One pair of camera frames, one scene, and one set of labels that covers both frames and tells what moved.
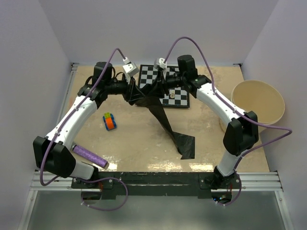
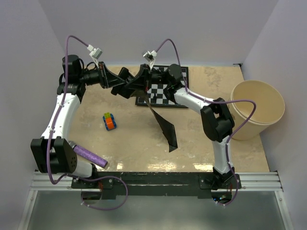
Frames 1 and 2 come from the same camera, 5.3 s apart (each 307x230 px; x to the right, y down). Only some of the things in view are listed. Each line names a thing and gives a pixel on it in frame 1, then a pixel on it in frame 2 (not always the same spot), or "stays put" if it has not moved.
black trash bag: x=153 y=97 → x=168 y=129
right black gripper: x=162 y=78 → x=142 y=81
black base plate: x=158 y=185 stays put
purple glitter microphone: x=89 y=155 stays put
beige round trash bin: x=260 y=97 stays put
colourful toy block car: x=109 y=121 stays put
